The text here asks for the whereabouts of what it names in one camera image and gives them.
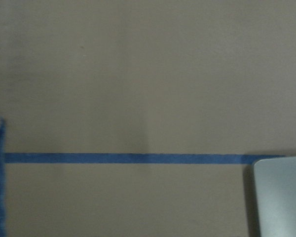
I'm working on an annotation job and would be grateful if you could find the grey laptop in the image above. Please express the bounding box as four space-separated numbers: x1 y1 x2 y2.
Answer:
253 157 296 237

